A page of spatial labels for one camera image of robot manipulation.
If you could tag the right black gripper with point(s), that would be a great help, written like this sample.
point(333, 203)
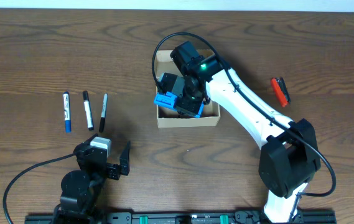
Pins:
point(189, 107)

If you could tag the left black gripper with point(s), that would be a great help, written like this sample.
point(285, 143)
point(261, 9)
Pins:
point(109, 170)

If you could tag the blue plastic rectangular block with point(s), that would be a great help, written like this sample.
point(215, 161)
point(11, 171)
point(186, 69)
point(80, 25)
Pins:
point(182, 105)

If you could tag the black whiteboard marker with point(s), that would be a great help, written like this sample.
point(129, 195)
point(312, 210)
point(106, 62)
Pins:
point(87, 108)

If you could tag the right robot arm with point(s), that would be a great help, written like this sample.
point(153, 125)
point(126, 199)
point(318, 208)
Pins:
point(288, 159)

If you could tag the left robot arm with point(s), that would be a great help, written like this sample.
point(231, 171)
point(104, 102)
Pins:
point(81, 188)

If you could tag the open cardboard box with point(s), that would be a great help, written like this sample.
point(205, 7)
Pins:
point(167, 118)

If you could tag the thin black permanent marker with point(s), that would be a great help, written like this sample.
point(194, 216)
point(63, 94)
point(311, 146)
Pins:
point(103, 113)

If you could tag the blue whiteboard marker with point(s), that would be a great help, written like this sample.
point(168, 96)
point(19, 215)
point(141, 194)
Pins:
point(66, 107)

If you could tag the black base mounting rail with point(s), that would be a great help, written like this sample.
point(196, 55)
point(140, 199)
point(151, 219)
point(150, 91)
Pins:
point(243, 217)

